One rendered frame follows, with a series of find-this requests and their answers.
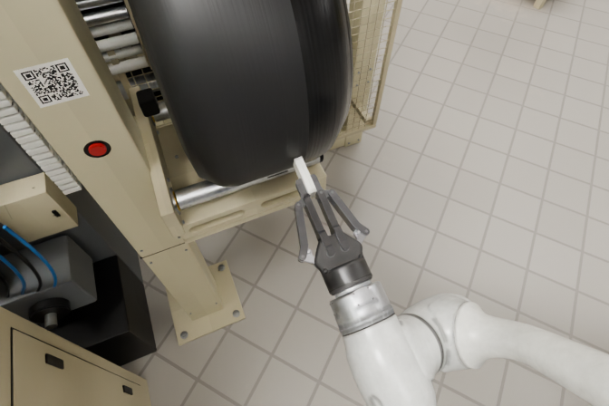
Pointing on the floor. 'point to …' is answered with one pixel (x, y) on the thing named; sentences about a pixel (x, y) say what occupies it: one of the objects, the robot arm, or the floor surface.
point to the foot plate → (231, 306)
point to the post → (92, 122)
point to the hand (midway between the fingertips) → (304, 177)
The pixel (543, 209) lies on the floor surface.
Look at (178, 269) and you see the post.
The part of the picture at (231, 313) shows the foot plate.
